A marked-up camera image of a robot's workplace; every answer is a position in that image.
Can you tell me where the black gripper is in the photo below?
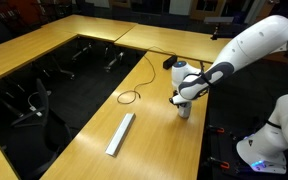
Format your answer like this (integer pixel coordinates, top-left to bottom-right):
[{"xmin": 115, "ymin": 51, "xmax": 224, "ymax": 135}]
[{"xmin": 169, "ymin": 89, "xmax": 194, "ymax": 108}]

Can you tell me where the thin black cable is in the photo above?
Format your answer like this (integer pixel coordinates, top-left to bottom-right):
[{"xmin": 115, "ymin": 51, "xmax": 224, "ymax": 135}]
[{"xmin": 116, "ymin": 45, "xmax": 177, "ymax": 105}]

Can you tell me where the white ceramic mug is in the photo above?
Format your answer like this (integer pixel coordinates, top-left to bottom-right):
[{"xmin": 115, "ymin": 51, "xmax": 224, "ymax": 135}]
[{"xmin": 177, "ymin": 101, "xmax": 193, "ymax": 120}]

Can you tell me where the long aluminium bar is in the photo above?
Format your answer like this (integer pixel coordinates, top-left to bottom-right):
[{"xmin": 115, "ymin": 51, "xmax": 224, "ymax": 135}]
[{"xmin": 104, "ymin": 112, "xmax": 137, "ymax": 158}]

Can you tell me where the black office chair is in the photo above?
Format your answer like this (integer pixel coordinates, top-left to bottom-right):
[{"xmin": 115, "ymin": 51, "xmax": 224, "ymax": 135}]
[{"xmin": 3, "ymin": 78, "xmax": 73, "ymax": 180}]

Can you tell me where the orange and black clamp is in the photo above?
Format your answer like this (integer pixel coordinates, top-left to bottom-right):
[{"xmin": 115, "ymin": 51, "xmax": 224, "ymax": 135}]
[
  {"xmin": 206, "ymin": 156, "xmax": 231, "ymax": 170},
  {"xmin": 207, "ymin": 124, "xmax": 226, "ymax": 135}
]

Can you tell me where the white charger cable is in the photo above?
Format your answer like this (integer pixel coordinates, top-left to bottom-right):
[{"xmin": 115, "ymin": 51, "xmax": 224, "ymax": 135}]
[{"xmin": 27, "ymin": 90, "xmax": 52, "ymax": 118}]

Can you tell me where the black tripod with grey plate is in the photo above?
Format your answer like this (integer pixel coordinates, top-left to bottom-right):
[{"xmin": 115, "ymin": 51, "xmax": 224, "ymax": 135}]
[{"xmin": 203, "ymin": 16, "xmax": 235, "ymax": 41}]

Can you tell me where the black power box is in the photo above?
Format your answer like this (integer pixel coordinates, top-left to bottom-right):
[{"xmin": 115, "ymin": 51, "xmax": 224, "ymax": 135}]
[{"xmin": 162, "ymin": 54, "xmax": 179, "ymax": 71}]

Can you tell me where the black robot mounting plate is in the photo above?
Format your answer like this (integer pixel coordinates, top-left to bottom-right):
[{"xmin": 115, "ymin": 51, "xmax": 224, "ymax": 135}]
[{"xmin": 202, "ymin": 123, "xmax": 288, "ymax": 180}]

